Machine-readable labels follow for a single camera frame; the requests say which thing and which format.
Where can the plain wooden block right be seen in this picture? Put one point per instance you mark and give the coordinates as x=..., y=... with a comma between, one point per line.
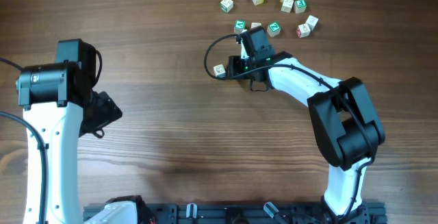
x=312, y=21

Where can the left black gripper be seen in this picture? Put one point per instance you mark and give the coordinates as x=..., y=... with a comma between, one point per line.
x=106, y=112

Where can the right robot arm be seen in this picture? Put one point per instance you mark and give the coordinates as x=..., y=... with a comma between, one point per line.
x=346, y=127

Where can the blue edged wooden block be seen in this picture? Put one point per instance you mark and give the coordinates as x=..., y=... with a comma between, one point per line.
x=220, y=71

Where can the cream wooden block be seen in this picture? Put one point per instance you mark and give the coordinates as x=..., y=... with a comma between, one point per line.
x=287, y=6

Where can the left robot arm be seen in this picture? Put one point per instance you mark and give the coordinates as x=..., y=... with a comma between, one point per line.
x=59, y=106

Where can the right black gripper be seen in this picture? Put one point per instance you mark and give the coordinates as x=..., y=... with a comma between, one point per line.
x=234, y=63

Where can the red A wooden block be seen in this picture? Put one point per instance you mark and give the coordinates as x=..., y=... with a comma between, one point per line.
x=303, y=30

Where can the green E wooden block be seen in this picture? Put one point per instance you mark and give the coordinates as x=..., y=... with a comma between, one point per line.
x=300, y=6

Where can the green edged block far left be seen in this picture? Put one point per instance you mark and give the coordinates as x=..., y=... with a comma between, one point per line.
x=226, y=5

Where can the red U wooden block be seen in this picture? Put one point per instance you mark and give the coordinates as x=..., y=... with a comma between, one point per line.
x=254, y=25

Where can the green V wooden block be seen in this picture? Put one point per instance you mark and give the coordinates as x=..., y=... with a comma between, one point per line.
x=239, y=26

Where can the green Z wooden block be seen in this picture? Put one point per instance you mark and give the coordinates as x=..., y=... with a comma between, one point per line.
x=273, y=29

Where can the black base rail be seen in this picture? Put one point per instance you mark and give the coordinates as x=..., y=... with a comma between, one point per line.
x=311, y=212

